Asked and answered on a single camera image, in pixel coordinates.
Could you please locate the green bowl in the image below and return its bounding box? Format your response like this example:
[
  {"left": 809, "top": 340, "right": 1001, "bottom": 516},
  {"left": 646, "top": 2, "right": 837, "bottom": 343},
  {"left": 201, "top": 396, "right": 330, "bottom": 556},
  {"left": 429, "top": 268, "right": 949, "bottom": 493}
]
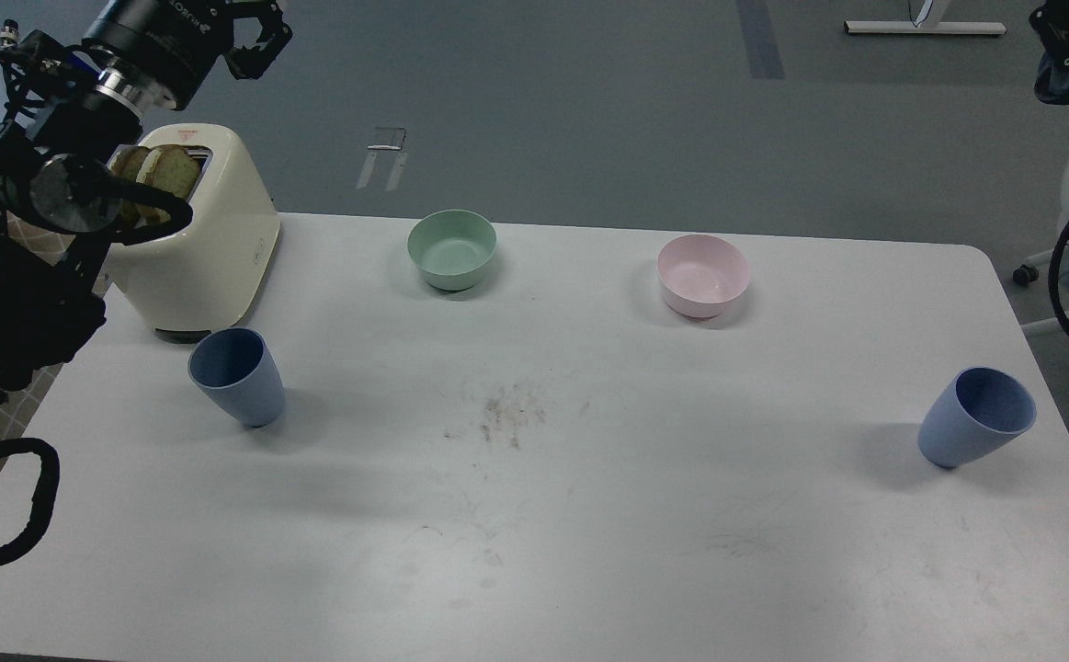
[{"left": 405, "top": 210, "right": 499, "bottom": 291}]

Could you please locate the light blue cup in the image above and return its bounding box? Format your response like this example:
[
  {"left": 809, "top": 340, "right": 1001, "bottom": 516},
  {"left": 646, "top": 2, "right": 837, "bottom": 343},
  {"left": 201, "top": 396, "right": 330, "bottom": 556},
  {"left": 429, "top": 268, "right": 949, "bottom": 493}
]
[{"left": 917, "top": 366, "right": 1037, "bottom": 469}]

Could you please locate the cream white toaster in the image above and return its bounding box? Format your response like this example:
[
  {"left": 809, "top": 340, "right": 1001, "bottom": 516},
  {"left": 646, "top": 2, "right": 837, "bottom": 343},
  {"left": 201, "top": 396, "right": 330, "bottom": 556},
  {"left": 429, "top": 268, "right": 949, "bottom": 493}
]
[{"left": 106, "top": 124, "right": 280, "bottom": 342}]

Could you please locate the toast slice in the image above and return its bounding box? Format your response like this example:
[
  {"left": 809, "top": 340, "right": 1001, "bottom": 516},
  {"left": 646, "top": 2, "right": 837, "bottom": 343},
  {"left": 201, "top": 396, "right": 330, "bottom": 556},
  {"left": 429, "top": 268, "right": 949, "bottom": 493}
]
[
  {"left": 108, "top": 145, "right": 151, "bottom": 228},
  {"left": 135, "top": 145, "right": 201, "bottom": 201}
]

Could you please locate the dark blue cup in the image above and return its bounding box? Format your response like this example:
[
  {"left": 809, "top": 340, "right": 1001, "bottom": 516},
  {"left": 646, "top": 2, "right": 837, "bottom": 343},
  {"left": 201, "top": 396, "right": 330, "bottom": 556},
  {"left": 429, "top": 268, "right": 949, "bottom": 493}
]
[{"left": 187, "top": 327, "right": 286, "bottom": 428}]

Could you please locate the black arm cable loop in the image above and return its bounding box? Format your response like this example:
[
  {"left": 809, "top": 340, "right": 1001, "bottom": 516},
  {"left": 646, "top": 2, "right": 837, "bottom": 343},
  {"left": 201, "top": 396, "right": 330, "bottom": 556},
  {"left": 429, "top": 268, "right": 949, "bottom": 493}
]
[{"left": 0, "top": 438, "right": 61, "bottom": 662}]

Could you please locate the toast slice right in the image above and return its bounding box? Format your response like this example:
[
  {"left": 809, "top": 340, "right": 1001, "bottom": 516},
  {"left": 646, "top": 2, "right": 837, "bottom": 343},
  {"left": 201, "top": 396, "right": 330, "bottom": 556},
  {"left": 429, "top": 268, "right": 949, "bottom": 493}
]
[{"left": 135, "top": 145, "right": 201, "bottom": 201}]

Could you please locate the toast slice left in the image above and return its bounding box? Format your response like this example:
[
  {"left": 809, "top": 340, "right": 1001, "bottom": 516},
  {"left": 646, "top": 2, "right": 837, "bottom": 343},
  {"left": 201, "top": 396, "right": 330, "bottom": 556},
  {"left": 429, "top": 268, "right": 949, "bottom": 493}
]
[{"left": 108, "top": 145, "right": 151, "bottom": 228}]

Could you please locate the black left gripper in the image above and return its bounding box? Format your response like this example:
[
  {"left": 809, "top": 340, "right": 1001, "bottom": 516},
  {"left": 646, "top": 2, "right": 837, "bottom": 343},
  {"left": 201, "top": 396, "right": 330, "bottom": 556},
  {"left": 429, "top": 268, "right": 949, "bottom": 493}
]
[{"left": 82, "top": 1, "right": 293, "bottom": 110}]

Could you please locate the pink bowl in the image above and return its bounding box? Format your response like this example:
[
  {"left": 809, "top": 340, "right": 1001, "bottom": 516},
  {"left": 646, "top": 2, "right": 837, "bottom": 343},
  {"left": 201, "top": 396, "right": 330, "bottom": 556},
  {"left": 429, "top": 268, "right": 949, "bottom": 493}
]
[{"left": 655, "top": 234, "right": 753, "bottom": 319}]

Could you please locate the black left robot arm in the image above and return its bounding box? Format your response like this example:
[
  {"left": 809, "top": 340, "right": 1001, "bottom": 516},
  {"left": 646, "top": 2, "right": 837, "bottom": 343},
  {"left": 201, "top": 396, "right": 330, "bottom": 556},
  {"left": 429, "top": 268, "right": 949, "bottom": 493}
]
[{"left": 0, "top": 1, "right": 293, "bottom": 566}]

